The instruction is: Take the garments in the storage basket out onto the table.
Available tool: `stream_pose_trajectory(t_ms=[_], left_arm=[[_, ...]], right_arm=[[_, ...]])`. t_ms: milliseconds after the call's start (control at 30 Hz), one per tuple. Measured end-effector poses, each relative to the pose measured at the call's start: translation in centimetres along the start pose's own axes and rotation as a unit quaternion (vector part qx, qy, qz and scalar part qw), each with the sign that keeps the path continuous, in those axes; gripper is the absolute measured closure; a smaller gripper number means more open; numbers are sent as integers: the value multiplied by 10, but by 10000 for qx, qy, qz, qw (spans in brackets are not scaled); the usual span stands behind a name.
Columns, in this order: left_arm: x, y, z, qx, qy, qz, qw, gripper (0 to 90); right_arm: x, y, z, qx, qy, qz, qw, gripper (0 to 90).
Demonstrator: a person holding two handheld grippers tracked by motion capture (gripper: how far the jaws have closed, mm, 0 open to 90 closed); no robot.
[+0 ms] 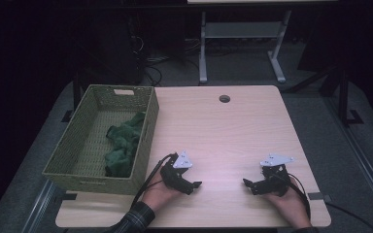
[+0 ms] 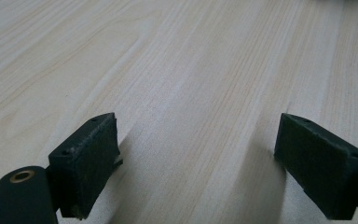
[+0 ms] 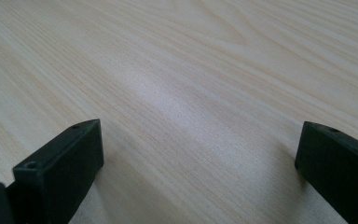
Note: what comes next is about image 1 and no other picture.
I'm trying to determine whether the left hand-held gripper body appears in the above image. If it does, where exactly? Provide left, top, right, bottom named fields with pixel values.
left=159, top=150, right=193, bottom=192

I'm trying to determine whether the person's right hand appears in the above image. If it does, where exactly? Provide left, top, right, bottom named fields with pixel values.
left=264, top=178, right=313, bottom=229

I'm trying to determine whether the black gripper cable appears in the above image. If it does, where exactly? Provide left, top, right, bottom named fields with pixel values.
left=273, top=173, right=312, bottom=221
left=130, top=152, right=178, bottom=208

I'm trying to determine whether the tangle of floor cables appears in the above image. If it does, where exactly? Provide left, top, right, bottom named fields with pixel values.
left=132, top=35, right=205, bottom=87

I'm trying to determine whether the person's left hand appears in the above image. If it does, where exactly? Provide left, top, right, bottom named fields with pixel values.
left=141, top=171, right=183, bottom=213

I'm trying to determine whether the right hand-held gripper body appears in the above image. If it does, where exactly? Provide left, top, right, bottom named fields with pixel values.
left=259, top=152, right=295, bottom=197

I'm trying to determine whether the dark cabinet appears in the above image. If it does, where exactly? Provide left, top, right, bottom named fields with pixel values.
left=77, top=13, right=144, bottom=85

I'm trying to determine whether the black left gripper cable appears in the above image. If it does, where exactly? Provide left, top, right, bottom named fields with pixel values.
left=130, top=152, right=178, bottom=208

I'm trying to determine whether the green woven basket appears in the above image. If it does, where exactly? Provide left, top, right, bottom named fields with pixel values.
left=42, top=83, right=160, bottom=196

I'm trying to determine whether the aluminium rail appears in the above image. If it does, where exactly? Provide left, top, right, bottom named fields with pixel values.
left=324, top=96, right=373, bottom=216
left=20, top=179, right=57, bottom=233

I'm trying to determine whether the green fleece garment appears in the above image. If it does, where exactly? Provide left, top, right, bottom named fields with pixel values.
left=104, top=111, right=147, bottom=179

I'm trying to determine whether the grey tape strip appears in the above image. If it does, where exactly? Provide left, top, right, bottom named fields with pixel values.
left=307, top=192, right=332, bottom=202

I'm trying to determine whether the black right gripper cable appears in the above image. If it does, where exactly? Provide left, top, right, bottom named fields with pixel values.
left=273, top=173, right=312, bottom=221

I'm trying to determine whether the black metal stand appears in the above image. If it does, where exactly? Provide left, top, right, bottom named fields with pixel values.
left=285, top=64, right=364, bottom=127

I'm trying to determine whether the black floor cable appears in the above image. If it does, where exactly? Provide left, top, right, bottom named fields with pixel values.
left=323, top=201, right=373, bottom=233

